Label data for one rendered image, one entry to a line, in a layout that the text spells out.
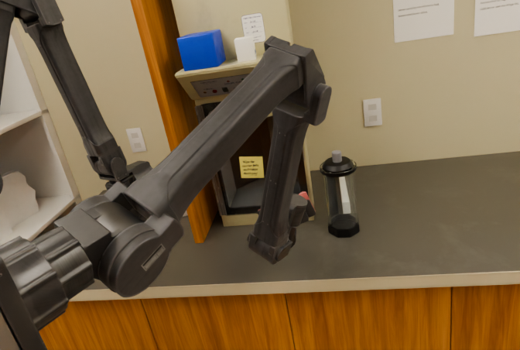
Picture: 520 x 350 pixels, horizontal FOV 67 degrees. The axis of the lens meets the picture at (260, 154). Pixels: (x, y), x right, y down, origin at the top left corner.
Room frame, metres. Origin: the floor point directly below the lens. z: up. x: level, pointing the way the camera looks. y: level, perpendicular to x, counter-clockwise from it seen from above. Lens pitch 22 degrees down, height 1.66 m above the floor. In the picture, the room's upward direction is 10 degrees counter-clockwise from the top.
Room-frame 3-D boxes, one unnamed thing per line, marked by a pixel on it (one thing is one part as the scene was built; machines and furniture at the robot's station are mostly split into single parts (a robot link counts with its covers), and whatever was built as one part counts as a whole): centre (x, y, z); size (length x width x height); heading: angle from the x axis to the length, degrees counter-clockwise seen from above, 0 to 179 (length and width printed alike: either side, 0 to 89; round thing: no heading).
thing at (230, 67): (1.12, 0.03, 1.46); 0.32 x 0.11 x 0.10; 79
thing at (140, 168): (0.95, 0.35, 1.31); 0.11 x 0.09 x 0.12; 140
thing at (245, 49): (1.11, -0.01, 1.54); 0.05 x 0.05 x 0.06; 85
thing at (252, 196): (1.17, 0.02, 1.19); 0.30 x 0.01 x 0.40; 79
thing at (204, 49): (1.14, 0.11, 1.56); 0.10 x 0.10 x 0.09; 79
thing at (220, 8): (1.30, -0.01, 1.33); 0.32 x 0.25 x 0.77; 79
